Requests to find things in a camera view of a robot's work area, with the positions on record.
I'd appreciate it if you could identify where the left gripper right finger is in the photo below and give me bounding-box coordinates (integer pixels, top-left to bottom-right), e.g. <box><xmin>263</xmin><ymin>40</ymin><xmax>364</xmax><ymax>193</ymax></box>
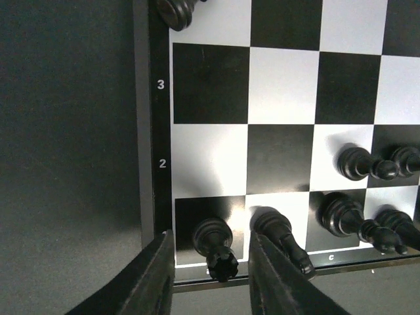
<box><xmin>248</xmin><ymin>231</ymin><xmax>348</xmax><ymax>314</ymax></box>

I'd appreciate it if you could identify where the black and white chessboard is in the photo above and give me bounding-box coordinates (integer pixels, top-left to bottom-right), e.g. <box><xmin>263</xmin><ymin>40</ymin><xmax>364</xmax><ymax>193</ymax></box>
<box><xmin>133</xmin><ymin>1</ymin><xmax>419</xmax><ymax>291</ymax></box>

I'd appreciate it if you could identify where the black knight on b1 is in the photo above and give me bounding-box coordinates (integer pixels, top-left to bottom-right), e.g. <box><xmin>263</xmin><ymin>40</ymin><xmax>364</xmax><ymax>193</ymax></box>
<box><xmin>250</xmin><ymin>206</ymin><xmax>316</xmax><ymax>280</ymax></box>

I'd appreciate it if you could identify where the black pawn on c2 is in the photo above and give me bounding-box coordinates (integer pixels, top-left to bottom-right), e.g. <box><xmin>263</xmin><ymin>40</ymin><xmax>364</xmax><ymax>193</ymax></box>
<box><xmin>337</xmin><ymin>147</ymin><xmax>399</xmax><ymax>181</ymax></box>

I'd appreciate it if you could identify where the black piece on d1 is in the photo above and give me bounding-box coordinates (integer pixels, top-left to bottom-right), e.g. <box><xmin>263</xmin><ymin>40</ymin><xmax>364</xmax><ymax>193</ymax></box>
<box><xmin>375</xmin><ymin>206</ymin><xmax>420</xmax><ymax>251</ymax></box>

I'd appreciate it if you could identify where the black pawn on d2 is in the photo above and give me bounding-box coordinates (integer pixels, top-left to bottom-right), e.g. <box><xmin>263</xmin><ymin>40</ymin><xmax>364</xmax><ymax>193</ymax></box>
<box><xmin>390</xmin><ymin>146</ymin><xmax>420</xmax><ymax>178</ymax></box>

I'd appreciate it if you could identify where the black pawn lying lower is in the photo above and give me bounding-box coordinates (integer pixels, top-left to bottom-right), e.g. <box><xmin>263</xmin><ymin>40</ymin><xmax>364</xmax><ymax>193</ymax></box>
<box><xmin>156</xmin><ymin>0</ymin><xmax>198</xmax><ymax>32</ymax></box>

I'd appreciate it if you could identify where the black rook on a1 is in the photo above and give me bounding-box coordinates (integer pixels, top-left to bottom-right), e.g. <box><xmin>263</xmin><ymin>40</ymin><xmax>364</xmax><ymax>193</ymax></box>
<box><xmin>192</xmin><ymin>217</ymin><xmax>239</xmax><ymax>283</ymax></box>

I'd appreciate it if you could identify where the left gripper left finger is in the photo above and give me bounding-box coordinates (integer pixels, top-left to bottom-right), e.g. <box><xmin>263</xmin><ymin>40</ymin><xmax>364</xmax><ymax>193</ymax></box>
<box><xmin>68</xmin><ymin>230</ymin><xmax>175</xmax><ymax>314</ymax></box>

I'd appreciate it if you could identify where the black bishop on c1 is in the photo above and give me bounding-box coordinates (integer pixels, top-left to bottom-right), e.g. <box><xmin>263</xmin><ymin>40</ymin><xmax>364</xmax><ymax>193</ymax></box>
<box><xmin>318</xmin><ymin>192</ymin><xmax>408</xmax><ymax>255</ymax></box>

